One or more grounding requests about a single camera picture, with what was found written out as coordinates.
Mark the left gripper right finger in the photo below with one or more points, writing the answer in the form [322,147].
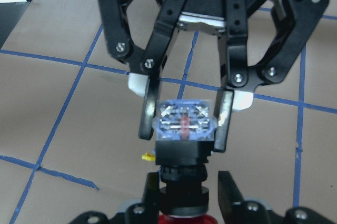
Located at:
[228,195]

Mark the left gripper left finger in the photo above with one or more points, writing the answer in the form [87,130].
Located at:
[151,192]

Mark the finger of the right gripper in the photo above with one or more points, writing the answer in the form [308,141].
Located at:
[294,20]
[145,64]

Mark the red emergency stop button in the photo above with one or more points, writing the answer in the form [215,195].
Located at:
[184,131]

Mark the black laptop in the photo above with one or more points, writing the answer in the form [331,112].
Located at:
[11,13]

